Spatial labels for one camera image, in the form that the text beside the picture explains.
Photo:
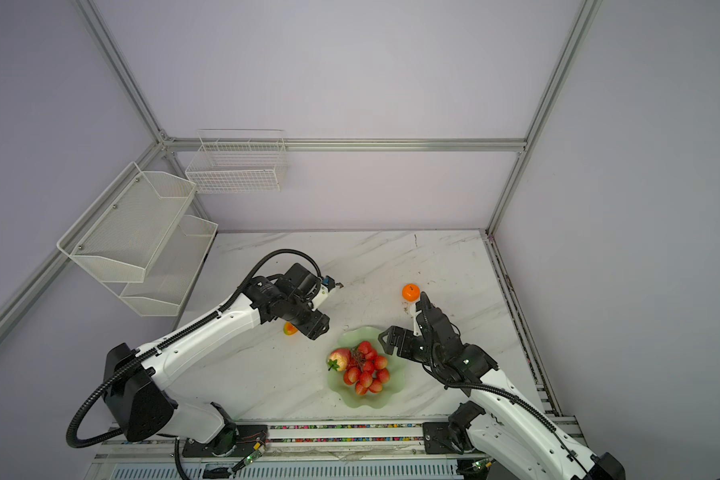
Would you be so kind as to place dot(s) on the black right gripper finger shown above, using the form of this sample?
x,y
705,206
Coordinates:
x,y
424,306
392,339

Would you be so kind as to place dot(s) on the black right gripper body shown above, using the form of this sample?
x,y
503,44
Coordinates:
x,y
415,348

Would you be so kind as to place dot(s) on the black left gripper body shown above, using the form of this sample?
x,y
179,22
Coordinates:
x,y
304,318

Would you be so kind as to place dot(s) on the orange fake tangerine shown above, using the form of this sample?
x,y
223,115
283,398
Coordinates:
x,y
411,293

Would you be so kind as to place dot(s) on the red yellow fake mango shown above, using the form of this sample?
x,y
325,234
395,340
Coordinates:
x,y
290,329

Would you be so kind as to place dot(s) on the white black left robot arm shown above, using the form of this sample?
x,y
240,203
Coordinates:
x,y
141,401

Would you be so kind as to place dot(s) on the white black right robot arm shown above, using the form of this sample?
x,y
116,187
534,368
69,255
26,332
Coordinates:
x,y
497,419

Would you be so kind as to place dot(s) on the white mesh lower shelf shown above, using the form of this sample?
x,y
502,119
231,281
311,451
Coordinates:
x,y
169,282

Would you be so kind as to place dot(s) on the white mesh shelf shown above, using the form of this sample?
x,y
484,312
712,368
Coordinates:
x,y
121,236
169,282

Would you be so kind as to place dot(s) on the white mesh upper shelf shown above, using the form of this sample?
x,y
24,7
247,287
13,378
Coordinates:
x,y
121,236

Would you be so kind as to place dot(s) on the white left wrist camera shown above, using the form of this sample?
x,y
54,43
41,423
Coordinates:
x,y
327,287

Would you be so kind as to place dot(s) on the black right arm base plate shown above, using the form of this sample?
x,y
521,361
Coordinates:
x,y
437,438

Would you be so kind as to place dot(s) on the aluminium front rail frame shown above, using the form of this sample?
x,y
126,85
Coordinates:
x,y
382,449

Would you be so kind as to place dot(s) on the white wire wall basket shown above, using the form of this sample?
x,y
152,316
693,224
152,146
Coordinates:
x,y
231,161

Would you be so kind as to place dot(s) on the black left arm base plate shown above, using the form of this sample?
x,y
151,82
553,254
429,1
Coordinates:
x,y
240,443

